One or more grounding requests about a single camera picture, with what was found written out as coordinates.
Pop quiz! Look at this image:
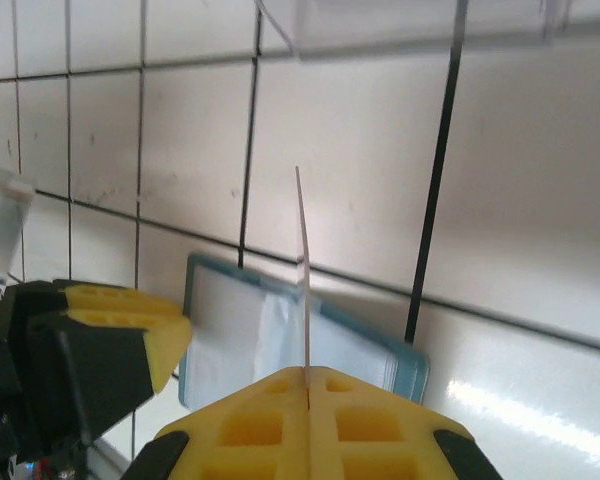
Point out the blue leather card holder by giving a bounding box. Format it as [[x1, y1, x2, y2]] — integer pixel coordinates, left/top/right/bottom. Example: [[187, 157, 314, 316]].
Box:
[[177, 253, 430, 412]]

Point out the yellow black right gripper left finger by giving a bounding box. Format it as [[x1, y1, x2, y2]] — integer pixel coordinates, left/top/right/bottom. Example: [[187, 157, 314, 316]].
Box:
[[128, 366, 312, 480]]

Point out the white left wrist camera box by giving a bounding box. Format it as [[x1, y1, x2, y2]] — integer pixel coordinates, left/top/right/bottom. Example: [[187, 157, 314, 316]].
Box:
[[0, 164, 36, 279]]

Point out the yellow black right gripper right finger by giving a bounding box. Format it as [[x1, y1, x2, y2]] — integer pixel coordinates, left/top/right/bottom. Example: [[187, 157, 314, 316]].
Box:
[[308, 366, 502, 480]]

